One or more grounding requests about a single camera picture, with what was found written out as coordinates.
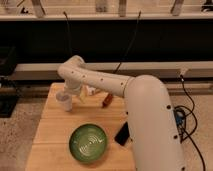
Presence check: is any black smartphone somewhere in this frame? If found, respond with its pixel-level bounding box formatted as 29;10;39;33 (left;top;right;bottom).
114;122;129;146

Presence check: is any brown snack bar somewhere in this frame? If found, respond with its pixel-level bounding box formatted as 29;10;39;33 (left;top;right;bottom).
102;94;113;108

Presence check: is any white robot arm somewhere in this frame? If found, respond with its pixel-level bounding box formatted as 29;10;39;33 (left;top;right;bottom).
58;55;186;171

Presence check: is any blue connector box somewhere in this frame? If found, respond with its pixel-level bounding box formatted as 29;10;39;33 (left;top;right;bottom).
174;111;184;127

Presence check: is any black equipment left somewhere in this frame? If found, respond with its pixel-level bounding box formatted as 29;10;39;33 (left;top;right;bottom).
0;46;18;118

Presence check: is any black cable left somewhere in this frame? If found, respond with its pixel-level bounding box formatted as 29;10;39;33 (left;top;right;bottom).
63;11;74;58

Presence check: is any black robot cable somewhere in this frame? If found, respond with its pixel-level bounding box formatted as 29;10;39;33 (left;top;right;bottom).
174;74;207;171

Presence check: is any white plastic bottle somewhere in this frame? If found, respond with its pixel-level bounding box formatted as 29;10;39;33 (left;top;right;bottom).
79;85;101;102

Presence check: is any green ceramic bowl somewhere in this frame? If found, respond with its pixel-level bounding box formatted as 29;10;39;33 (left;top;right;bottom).
69;124;108;164

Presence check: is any black cable right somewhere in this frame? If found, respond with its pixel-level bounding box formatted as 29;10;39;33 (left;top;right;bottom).
113;10;142;75

